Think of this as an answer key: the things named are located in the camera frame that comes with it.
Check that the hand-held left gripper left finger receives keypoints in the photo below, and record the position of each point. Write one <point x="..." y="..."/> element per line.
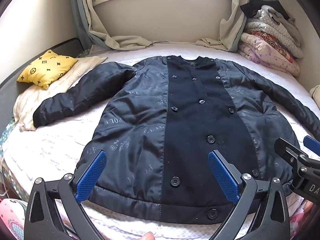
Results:
<point x="91" y="173"/>

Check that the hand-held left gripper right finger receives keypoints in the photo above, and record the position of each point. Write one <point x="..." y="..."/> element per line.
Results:
<point x="222" y="173"/>

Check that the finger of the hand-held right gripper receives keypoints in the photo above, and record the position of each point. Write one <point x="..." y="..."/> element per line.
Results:
<point x="311" y="143"/>
<point x="287" y="148"/>

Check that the dark navy buttoned jacket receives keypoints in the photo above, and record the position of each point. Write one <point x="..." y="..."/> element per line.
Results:
<point x="195" y="120"/>

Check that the person's left hand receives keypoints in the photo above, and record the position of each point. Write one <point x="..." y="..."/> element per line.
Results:
<point x="148" y="236"/>

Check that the pink patterned fabric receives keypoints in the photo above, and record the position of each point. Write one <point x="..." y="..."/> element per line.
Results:
<point x="308" y="220"/>

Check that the bed with white cover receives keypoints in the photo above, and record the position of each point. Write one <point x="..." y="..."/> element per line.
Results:
<point x="62" y="142"/>

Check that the beige cloth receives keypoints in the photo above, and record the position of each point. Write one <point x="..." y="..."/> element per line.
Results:
<point x="315" y="93"/>

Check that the cream pillow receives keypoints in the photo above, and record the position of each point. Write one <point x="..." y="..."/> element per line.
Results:
<point x="30" y="97"/>

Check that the red patterned blanket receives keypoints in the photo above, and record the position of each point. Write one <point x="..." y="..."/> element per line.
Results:
<point x="275" y="46"/>

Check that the yellow patterned pillow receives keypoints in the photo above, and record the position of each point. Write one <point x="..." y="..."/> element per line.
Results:
<point x="47" y="67"/>

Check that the grey dotted quilt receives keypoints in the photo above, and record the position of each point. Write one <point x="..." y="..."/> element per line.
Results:
<point x="280" y="30"/>

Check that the dark headboard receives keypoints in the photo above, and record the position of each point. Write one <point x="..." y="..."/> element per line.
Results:
<point x="67" y="46"/>

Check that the cream curtain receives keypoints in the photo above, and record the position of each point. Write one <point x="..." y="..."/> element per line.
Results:
<point x="120" y="40"/>
<point x="233" y="25"/>

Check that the black cloth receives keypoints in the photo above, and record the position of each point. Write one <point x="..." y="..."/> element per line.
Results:
<point x="262" y="6"/>

